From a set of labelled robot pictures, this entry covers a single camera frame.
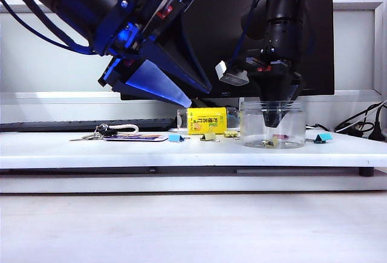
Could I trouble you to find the plastic bottle with yellow label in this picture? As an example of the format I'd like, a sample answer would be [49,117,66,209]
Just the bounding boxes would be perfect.
[176,107,242,136]

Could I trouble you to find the white lower base panel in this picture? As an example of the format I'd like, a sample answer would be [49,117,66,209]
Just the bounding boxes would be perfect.
[0,174,387,195]

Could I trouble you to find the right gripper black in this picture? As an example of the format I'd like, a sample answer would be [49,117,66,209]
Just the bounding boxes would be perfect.
[243,49,304,129]

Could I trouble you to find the white rope lanyard loop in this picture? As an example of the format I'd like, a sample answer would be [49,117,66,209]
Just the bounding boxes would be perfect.
[105,124,140,135]

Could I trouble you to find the blue binder clip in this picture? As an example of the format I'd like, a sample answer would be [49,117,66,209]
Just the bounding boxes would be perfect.
[167,134,192,143]

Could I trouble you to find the round transparent plastic jar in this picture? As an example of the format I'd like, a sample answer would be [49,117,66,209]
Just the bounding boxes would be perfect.
[240,99,307,150]

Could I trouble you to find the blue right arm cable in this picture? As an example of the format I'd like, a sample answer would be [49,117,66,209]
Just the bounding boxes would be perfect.
[230,0,261,65]

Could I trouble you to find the black computer monitor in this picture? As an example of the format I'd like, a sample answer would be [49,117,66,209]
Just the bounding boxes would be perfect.
[117,0,335,101]

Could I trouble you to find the black keyboard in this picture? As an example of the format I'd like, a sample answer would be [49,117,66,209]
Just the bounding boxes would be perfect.
[0,118,177,133]

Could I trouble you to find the teal binder clip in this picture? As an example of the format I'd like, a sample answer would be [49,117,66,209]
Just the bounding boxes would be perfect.
[305,133,332,144]

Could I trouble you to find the white cable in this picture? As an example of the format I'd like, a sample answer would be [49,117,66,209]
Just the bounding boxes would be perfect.
[304,101,387,133]

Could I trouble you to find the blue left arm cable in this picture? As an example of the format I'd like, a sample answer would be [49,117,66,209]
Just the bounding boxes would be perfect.
[0,0,101,56]

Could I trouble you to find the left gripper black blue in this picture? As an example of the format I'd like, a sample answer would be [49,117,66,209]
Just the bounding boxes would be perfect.
[90,0,213,108]

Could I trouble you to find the black power plug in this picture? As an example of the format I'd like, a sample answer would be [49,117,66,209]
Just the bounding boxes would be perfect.
[366,105,387,141]

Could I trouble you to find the printed key card tag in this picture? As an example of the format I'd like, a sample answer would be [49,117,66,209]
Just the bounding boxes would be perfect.
[102,134,169,143]

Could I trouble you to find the black cable bundle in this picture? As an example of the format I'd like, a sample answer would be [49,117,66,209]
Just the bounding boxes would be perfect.
[334,99,387,134]

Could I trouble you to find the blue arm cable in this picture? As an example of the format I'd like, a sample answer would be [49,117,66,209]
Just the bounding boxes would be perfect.
[0,0,101,56]
[230,0,261,65]

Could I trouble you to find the silver keys with black fob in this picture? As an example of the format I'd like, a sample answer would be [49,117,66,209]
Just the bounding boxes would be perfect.
[68,123,119,142]

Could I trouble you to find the white desk riser board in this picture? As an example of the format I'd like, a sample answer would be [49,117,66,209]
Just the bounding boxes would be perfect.
[0,130,387,178]

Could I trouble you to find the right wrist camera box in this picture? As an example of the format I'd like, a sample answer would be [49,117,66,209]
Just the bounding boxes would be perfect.
[215,60,250,86]

